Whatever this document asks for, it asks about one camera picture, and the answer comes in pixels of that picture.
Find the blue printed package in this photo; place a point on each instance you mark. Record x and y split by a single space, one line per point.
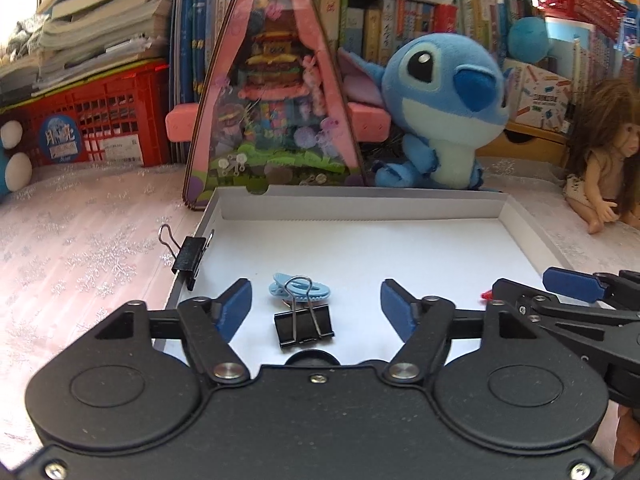
631 25

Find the colourful printed box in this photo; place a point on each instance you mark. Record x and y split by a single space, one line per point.
540 95

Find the red plastic basket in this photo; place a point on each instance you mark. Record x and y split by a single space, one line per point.
580 2

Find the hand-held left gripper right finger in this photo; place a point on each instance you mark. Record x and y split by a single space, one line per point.
397 307

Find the black binder clip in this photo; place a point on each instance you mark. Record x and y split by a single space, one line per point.
302 325
190 257

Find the small red clip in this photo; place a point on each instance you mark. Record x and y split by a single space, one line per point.
486 296

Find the large blue plush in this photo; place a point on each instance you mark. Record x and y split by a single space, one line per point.
527 35

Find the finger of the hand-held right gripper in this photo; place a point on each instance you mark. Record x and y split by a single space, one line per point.
515 292
572 282

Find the row of white spined books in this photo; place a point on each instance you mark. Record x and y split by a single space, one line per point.
580 45

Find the row of shelf books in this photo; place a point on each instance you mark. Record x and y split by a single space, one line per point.
380 20

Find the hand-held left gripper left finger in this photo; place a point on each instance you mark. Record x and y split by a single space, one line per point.
235 307

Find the grey cloth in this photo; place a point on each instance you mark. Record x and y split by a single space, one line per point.
17 35

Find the white cardboard box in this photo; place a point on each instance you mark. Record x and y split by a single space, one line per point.
360 245

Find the blue alien plush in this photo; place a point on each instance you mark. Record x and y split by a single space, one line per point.
440 95

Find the pink triangular toy house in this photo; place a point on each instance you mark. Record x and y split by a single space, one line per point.
270 110

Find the person's right hand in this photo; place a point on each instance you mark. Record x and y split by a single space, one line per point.
628 437

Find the blue white cat plush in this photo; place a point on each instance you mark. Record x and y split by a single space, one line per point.
12 170

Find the wooden drawer box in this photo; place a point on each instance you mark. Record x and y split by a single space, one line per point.
525 142

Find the light blue hair clip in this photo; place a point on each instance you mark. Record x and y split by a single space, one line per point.
280 287

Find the stack of books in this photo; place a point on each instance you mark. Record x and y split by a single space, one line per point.
100 15

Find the red plastic crate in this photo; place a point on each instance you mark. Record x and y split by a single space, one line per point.
110 115

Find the brown haired doll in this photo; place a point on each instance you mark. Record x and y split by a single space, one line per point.
607 160

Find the tall blue books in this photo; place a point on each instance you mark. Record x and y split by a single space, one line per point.
195 50

